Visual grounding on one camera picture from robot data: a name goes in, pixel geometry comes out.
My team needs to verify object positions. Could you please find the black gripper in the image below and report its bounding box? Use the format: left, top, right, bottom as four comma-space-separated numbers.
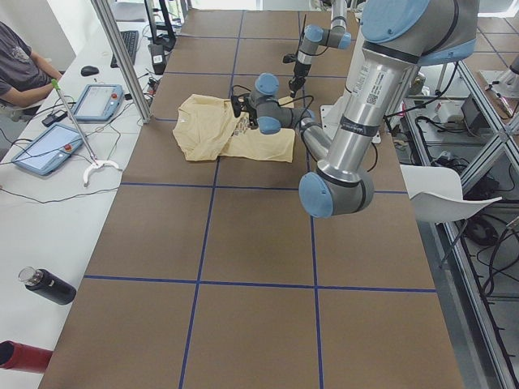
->
230, 85, 256, 129
282, 52, 311, 98

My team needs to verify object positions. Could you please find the beige long-sleeve printed shirt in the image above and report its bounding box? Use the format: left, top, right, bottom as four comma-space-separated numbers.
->
173, 94, 295, 163

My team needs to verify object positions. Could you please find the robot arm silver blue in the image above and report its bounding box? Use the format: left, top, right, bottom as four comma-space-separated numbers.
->
282, 1, 351, 97
231, 1, 479, 218

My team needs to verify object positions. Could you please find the white central mounting column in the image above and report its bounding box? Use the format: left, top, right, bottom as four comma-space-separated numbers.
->
320, 48, 382, 145

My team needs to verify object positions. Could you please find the black power adapter box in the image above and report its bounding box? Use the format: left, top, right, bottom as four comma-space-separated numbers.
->
148, 43, 167, 75

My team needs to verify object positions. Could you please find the black keyboard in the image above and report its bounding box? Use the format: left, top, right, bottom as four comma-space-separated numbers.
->
120, 30, 139, 65

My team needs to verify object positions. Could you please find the far blue teach pendant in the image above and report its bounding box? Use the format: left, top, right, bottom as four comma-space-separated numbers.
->
73, 83, 124, 123

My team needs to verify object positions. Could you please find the blue teach pendant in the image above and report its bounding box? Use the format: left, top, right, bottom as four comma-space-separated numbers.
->
11, 123, 83, 176
73, 83, 124, 123

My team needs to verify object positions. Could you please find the black computer mouse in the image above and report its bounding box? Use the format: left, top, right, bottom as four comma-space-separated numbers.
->
80, 66, 100, 77

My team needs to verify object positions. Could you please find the white chair seat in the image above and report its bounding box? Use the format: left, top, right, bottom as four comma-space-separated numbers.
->
400, 165, 502, 223

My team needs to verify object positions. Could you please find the white reacher grabber stick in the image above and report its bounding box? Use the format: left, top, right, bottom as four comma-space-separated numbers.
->
51, 79, 122, 187

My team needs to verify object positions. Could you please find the near blue teach pendant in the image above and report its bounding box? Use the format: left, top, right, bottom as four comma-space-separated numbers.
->
11, 123, 83, 176

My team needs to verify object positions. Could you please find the seated person grey shirt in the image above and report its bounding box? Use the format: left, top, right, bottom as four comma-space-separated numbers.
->
1, 23, 62, 115

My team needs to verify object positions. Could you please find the black water bottle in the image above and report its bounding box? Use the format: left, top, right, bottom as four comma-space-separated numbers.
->
18, 267, 76, 306

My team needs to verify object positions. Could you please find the red cylinder bottle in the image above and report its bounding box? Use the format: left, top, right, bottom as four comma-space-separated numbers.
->
1, 340, 53, 374

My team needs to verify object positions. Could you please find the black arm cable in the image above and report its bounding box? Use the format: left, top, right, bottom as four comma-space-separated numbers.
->
230, 83, 315, 118

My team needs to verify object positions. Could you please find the aluminium frame post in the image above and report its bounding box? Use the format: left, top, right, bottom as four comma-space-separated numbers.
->
91, 0, 151, 124

